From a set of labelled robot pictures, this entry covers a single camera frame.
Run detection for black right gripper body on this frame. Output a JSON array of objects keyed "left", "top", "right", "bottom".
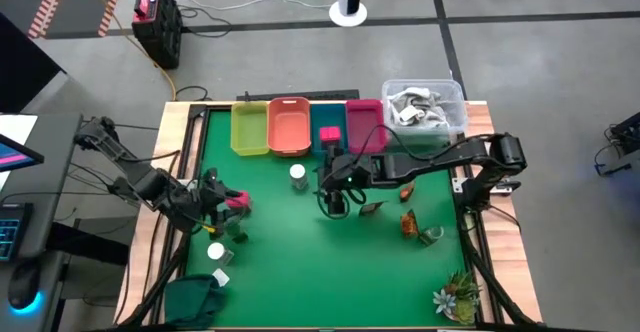
[{"left": 317, "top": 146, "right": 374, "bottom": 194}]

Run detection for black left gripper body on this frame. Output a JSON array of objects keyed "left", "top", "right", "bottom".
[{"left": 168, "top": 167, "right": 229, "bottom": 234}]

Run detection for black-lidded dark spice jar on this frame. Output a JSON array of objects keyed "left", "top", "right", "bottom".
[{"left": 225, "top": 220, "right": 250, "bottom": 245}]

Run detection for brown spice packet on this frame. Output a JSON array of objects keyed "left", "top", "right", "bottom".
[{"left": 358, "top": 200, "right": 387, "bottom": 218}]

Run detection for white-lidded spice jar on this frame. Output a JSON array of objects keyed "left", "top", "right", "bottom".
[
  {"left": 288, "top": 163, "right": 310, "bottom": 192},
  {"left": 206, "top": 241, "right": 235, "bottom": 267}
]

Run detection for slim orange spice packet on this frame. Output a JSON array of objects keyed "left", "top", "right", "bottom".
[{"left": 398, "top": 180, "right": 417, "bottom": 203}]

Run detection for clear glass spice jar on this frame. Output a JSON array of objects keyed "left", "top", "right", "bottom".
[{"left": 418, "top": 225, "right": 445, "bottom": 247}]

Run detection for magenta plastic bin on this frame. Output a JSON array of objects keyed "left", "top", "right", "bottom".
[{"left": 345, "top": 98, "right": 389, "bottom": 156}]

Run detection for blue plastic bin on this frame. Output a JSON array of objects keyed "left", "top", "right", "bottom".
[{"left": 309, "top": 102, "right": 350, "bottom": 159}]

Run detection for yellow-green plastic bin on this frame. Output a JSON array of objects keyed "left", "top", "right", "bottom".
[{"left": 229, "top": 100, "right": 271, "bottom": 157}]

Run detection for orange taco mix packet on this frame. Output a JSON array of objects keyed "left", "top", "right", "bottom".
[{"left": 399, "top": 209, "right": 420, "bottom": 239}]

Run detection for orange plastic bin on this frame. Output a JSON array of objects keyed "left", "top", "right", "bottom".
[{"left": 267, "top": 96, "right": 313, "bottom": 158}]

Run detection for green table mat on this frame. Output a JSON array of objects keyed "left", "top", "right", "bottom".
[{"left": 184, "top": 109, "right": 469, "bottom": 329}]

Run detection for clear plastic storage container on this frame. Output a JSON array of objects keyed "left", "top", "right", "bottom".
[{"left": 381, "top": 78, "right": 470, "bottom": 148}]

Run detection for black power strip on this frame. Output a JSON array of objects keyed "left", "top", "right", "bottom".
[{"left": 236, "top": 89, "right": 361, "bottom": 103}]

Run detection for dark green cloth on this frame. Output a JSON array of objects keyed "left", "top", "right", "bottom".
[{"left": 163, "top": 273, "right": 229, "bottom": 331}]

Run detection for grey crumpled cloths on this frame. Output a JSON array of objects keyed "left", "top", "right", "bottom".
[{"left": 388, "top": 86, "right": 451, "bottom": 128}]

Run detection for grey desk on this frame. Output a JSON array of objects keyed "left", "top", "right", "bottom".
[{"left": 0, "top": 112, "right": 84, "bottom": 332}]

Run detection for potted succulent plant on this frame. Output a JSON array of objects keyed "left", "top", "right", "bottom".
[{"left": 432, "top": 270, "right": 482, "bottom": 327}]

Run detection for white tower fan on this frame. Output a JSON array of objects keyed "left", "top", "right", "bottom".
[{"left": 328, "top": 0, "right": 369, "bottom": 28}]

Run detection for black and red toolbox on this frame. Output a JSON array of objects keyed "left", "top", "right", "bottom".
[{"left": 130, "top": 0, "right": 184, "bottom": 71}]

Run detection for lit computer screen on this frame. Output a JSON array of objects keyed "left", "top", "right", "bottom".
[{"left": 0, "top": 132, "right": 45, "bottom": 173}]

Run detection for backlit black keyboard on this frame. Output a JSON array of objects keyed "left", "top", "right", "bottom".
[{"left": 0, "top": 202, "right": 34, "bottom": 263}]

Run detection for black computer mouse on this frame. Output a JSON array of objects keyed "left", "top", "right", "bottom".
[{"left": 7, "top": 259, "right": 44, "bottom": 311}]

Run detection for large black panel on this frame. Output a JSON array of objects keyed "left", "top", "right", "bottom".
[{"left": 0, "top": 11, "right": 67, "bottom": 116}]

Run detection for yellow floor cable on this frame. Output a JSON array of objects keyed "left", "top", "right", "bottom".
[{"left": 79, "top": 0, "right": 177, "bottom": 102}]

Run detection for black device with cables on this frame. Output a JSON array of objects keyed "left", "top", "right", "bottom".
[{"left": 593, "top": 111, "right": 640, "bottom": 177}]

